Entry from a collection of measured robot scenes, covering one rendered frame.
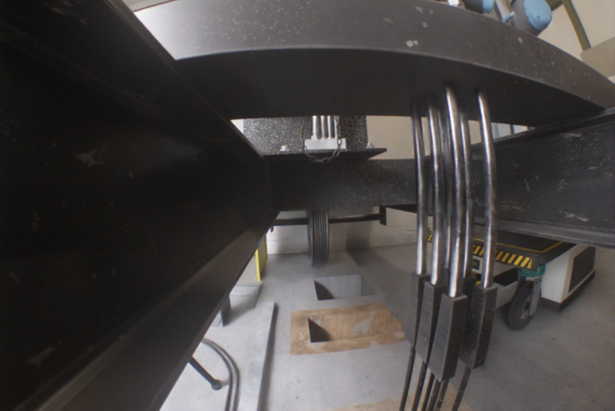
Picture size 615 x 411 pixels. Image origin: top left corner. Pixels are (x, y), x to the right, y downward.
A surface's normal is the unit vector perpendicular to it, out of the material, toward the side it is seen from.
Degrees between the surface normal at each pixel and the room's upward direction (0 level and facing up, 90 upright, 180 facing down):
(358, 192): 90
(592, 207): 90
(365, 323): 90
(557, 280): 90
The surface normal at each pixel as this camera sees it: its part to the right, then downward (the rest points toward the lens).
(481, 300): -1.00, 0.04
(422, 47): 0.05, -0.04
